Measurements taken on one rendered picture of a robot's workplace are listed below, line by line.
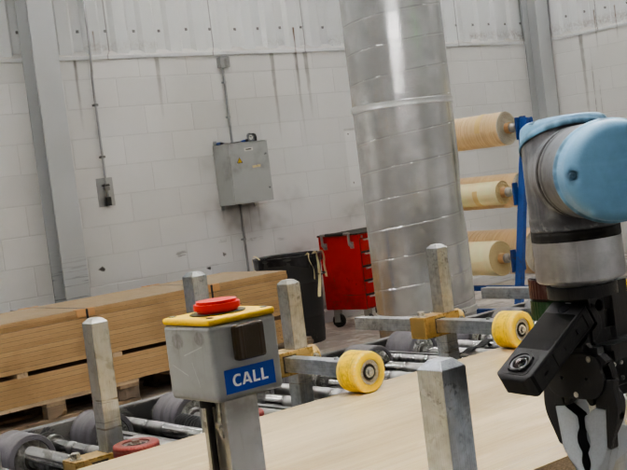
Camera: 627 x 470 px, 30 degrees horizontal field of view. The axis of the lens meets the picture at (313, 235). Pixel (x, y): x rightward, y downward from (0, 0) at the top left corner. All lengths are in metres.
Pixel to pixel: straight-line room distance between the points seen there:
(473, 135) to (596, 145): 7.72
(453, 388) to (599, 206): 0.25
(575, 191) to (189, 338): 0.36
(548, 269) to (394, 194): 4.25
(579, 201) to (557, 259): 0.15
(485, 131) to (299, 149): 2.20
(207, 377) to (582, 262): 0.41
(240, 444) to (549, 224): 0.39
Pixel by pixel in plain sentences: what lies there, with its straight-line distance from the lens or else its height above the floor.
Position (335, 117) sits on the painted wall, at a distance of 10.60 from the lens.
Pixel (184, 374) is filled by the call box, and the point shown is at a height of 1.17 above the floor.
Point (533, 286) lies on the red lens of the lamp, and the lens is 1.38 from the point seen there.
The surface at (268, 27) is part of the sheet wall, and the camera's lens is 10.26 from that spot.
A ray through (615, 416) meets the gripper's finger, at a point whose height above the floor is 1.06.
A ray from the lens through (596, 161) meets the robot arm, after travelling 1.05.
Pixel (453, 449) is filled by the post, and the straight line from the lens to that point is 1.18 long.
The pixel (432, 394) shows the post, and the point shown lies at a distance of 1.18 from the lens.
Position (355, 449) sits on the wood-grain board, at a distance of 1.83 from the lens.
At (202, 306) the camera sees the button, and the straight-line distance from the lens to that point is 0.99.
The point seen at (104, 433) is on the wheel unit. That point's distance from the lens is 2.20.
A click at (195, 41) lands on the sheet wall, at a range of 9.78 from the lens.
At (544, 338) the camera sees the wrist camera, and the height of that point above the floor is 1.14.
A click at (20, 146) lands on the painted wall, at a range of 8.86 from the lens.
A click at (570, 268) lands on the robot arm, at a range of 1.18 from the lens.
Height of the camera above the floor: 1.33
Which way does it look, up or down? 3 degrees down
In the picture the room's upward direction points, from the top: 7 degrees counter-clockwise
